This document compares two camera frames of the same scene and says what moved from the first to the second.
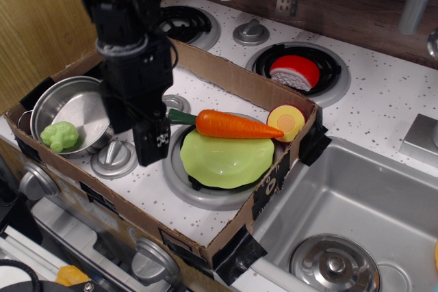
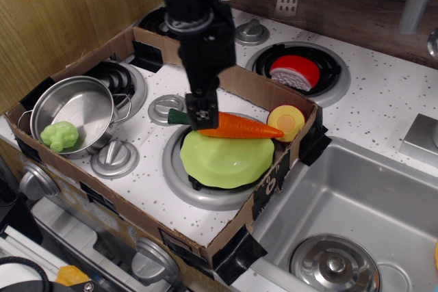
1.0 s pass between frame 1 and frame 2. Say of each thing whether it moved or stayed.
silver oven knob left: stayed
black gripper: moved
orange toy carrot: stayed
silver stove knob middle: stayed
